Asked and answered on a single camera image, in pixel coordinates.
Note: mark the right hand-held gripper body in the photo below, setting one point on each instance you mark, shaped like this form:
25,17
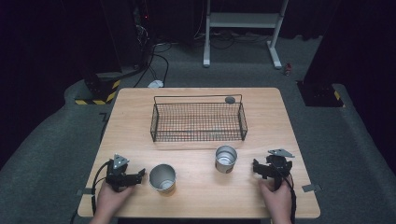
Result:
278,166

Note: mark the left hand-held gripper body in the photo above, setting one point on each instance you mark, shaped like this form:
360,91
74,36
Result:
116,177

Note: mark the orange silver-lined paper cup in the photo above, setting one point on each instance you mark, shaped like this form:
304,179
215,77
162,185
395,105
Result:
162,180

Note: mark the shiny steel cup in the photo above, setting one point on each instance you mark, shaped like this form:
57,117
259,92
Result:
225,159

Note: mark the person's left hand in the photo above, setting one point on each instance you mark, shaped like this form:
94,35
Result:
112,199

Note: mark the person's right hand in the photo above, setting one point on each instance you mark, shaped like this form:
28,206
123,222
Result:
277,200

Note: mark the grey tape strip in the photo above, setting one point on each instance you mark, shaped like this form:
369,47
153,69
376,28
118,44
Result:
86,191
311,188

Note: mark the small grey round disc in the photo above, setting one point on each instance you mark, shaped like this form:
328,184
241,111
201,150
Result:
230,100

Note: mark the hazard-striped black stand base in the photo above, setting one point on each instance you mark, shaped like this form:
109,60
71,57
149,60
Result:
99,90
320,95

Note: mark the white power adapter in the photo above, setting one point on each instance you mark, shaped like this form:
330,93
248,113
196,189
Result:
155,84

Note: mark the small red object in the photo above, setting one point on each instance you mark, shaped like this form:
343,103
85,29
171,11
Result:
288,69

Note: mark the dark equipment rack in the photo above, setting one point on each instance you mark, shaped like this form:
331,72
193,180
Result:
130,31

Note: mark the white metal stand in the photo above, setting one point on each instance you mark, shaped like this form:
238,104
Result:
243,20

